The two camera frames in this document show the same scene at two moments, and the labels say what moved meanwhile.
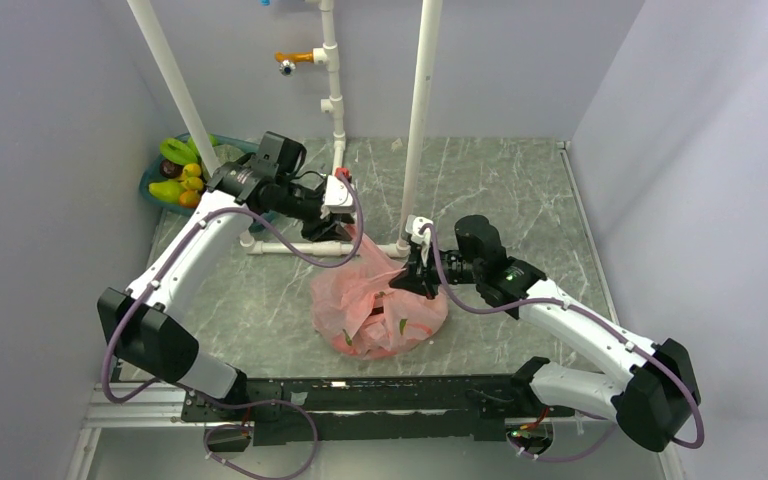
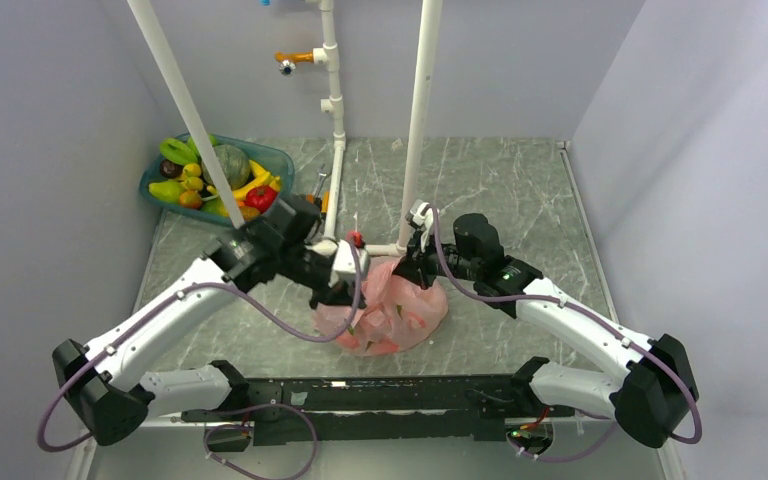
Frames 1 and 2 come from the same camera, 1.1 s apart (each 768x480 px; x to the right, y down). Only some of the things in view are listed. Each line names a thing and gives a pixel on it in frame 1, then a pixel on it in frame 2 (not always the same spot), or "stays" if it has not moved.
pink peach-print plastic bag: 357,311 stays
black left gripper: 330,231 to 342,294
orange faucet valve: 288,61 stays
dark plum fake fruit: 169,169 stays
